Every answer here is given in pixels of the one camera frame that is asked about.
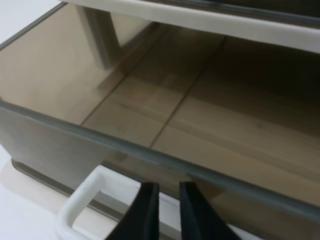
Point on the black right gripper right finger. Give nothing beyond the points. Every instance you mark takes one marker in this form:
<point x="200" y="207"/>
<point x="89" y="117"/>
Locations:
<point x="198" y="219"/>

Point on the white plastic drawer cabinet frame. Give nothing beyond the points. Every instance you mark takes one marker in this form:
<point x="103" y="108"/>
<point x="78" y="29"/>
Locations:
<point x="287" y="35"/>

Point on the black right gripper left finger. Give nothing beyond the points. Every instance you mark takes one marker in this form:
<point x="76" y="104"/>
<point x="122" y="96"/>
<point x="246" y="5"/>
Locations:
<point x="141" y="221"/>

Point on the dark translucent drawer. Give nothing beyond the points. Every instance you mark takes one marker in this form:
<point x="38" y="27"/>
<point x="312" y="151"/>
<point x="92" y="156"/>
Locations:
<point x="84" y="89"/>

